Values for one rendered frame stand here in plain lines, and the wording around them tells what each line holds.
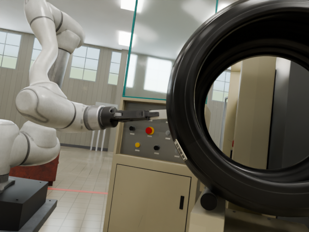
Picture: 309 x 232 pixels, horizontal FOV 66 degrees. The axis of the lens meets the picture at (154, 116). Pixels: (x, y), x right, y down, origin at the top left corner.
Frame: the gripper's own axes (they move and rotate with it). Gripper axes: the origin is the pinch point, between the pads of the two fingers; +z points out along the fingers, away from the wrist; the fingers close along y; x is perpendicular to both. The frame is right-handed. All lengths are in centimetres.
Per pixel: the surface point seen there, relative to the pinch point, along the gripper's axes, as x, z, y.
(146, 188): 36, -27, 64
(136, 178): 30, -33, 64
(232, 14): -23.7, 23.7, -12.4
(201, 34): -19.9, 15.3, -12.1
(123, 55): -405, -430, 909
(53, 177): 62, -251, 250
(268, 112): -2.3, 36.8, 28.3
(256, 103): -6.0, 32.6, 28.4
